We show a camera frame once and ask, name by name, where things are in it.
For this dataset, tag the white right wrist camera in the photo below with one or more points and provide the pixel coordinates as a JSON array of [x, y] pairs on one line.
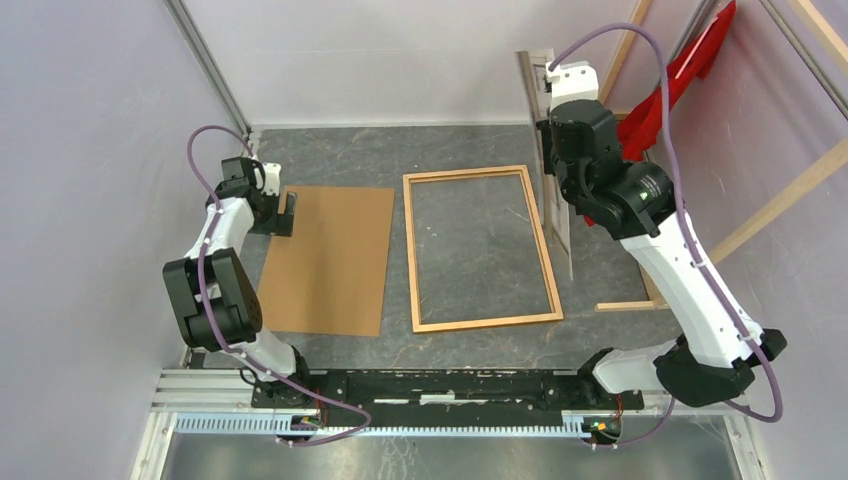
[[570, 82]]

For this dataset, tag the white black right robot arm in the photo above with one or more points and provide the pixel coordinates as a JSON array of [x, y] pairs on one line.
[[715, 357]]

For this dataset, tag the left controller board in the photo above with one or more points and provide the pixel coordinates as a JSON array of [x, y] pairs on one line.
[[309, 424]]

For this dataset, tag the controller board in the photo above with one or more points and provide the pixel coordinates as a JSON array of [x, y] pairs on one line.
[[602, 431], [309, 424]]

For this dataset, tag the red cloth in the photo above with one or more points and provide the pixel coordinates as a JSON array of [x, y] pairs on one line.
[[639, 130]]

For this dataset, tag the aluminium rail frame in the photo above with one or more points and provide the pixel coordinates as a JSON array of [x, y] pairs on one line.
[[210, 404]]

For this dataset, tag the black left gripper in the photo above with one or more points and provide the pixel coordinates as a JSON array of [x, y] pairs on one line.
[[279, 224]]

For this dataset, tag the right controller board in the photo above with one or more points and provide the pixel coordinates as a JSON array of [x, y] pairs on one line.
[[602, 431]]

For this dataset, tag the light wooden beam structure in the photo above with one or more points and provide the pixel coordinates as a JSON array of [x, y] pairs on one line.
[[816, 23]]

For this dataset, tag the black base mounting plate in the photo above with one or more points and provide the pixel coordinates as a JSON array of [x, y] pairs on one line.
[[447, 398]]

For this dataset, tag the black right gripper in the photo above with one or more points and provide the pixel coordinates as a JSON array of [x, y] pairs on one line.
[[546, 140]]

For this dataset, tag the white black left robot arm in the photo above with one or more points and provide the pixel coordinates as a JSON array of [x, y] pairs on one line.
[[215, 305]]

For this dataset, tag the brown fibreboard backing board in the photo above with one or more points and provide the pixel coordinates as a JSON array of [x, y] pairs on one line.
[[329, 276]]

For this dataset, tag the golden wooden picture frame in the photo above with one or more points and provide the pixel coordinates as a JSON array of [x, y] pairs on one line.
[[520, 172]]

